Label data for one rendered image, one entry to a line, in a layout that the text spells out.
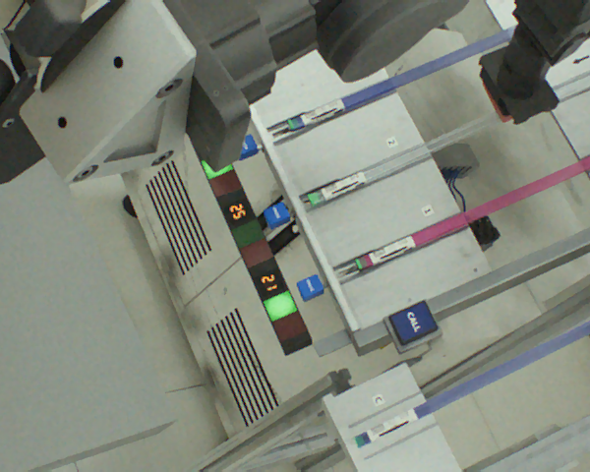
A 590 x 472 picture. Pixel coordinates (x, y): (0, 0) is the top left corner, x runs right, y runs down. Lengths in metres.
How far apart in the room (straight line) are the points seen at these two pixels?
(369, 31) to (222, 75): 0.10
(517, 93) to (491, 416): 1.52
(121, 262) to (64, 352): 0.95
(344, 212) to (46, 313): 0.42
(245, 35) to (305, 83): 0.87
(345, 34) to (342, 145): 0.79
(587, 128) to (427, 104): 0.61
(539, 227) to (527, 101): 0.74
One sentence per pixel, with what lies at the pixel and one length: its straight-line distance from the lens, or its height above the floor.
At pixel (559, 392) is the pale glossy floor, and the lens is 2.97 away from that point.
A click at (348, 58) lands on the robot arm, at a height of 1.23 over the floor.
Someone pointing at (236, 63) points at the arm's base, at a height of 1.21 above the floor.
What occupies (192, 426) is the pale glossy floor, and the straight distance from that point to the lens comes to 1.98.
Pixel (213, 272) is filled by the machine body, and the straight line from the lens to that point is 1.90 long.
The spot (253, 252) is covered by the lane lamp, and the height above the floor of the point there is 0.65.
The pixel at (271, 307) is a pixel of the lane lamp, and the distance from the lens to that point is 1.28.
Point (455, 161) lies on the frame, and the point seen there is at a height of 0.66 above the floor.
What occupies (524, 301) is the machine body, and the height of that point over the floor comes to 0.62.
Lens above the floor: 1.49
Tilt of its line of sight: 38 degrees down
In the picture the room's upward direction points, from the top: 50 degrees clockwise
